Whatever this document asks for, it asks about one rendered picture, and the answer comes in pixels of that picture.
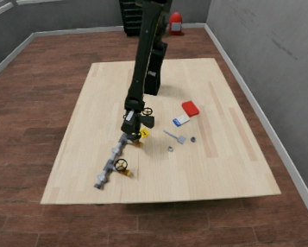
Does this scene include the red flat rectangular block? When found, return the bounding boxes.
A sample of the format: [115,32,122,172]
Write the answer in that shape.
[181,100,199,117]

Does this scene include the yellow diamond-shaped tag with chain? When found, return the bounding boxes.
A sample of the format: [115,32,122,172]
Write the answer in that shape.
[140,128,150,139]

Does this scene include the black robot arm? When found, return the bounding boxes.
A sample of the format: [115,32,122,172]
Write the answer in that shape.
[121,0,173,134]

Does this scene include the grey pipe manifold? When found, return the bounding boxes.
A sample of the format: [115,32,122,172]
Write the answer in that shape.
[94,107,153,189]

